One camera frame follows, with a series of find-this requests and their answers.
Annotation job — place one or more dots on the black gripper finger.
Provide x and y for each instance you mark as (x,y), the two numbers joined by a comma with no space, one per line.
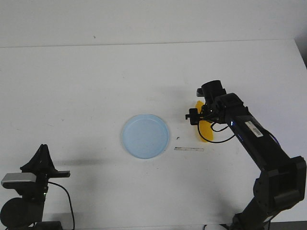
(36,162)
(49,166)
(193,116)

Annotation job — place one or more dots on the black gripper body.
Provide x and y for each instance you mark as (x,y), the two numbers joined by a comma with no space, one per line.
(42,178)
(214,111)

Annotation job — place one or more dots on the yellow corn cob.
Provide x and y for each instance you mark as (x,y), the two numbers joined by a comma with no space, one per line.
(204,126)

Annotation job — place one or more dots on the light blue round plate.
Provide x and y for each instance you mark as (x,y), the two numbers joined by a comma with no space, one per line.
(145,136)

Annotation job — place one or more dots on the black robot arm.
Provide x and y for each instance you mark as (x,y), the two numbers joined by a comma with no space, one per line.
(25,212)
(282,181)

